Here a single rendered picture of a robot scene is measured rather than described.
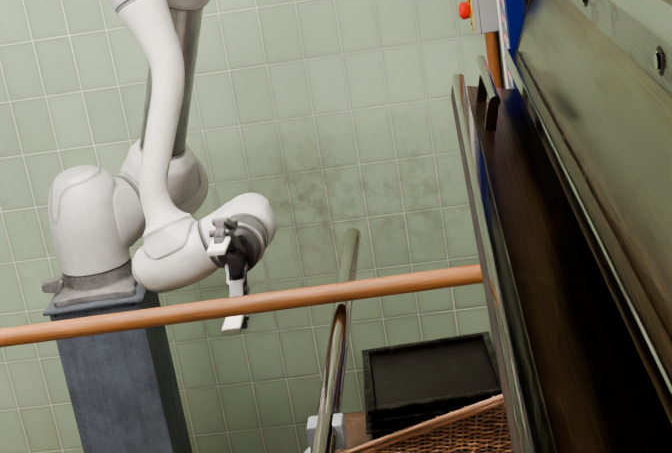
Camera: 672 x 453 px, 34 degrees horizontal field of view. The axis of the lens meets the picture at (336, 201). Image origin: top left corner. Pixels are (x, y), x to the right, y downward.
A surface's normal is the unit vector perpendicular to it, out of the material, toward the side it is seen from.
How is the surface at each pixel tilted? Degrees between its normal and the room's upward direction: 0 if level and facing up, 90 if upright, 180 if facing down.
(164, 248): 68
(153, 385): 90
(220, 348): 90
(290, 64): 90
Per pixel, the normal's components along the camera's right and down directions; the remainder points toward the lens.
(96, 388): 0.01, 0.29
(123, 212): 0.74, -0.02
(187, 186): 0.81, 0.41
